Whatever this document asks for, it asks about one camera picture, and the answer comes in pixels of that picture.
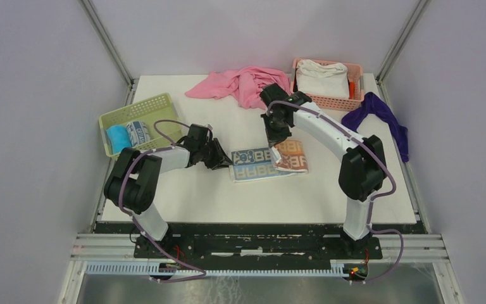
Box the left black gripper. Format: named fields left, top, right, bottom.
left=198, top=137, right=233, bottom=170

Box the beige rabbit print towel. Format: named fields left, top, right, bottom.
left=230, top=140, right=309, bottom=182

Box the green plastic basket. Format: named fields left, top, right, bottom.
left=99, top=93, right=183, bottom=160

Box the blue white patterned cloth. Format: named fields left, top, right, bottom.
left=126, top=120, right=151, bottom=147

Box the blue towel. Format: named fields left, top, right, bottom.
left=106, top=125, right=132, bottom=155

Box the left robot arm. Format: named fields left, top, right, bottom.
left=104, top=124, right=233, bottom=258

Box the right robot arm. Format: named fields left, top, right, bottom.
left=259, top=83, right=390, bottom=258

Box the pink towel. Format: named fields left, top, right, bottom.
left=185, top=66, right=290, bottom=110

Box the white folded towel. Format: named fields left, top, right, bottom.
left=296, top=60, right=350, bottom=99

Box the orange item in basket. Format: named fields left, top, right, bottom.
left=348, top=81, right=356, bottom=99

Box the purple cloth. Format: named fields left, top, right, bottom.
left=341, top=92, right=409, bottom=163

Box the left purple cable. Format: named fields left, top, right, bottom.
left=118, top=119, right=208, bottom=284

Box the purple cable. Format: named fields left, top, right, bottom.
left=266, top=99, right=405, bottom=286
left=118, top=119, right=208, bottom=284

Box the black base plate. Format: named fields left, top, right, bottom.
left=94, top=222, right=428, bottom=272

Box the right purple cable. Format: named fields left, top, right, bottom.
left=266, top=99, right=405, bottom=286

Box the white cable duct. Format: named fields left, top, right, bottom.
left=85, top=262, right=348, bottom=278

